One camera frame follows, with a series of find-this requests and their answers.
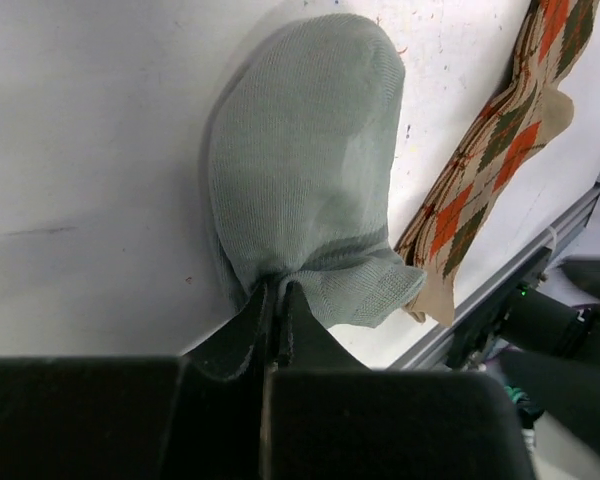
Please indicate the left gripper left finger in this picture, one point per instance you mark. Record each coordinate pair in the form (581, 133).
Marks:
(221, 402)

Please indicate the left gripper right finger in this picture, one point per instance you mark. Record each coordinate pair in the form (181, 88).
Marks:
(318, 417)

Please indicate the grey ankle sock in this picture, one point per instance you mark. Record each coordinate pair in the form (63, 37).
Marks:
(297, 165)

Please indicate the aluminium front rail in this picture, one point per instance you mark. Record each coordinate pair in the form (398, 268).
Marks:
(477, 316)

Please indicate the argyle beige orange sock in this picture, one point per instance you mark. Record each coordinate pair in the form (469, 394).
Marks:
(511, 128)

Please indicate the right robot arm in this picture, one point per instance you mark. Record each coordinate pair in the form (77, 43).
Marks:
(545, 353)

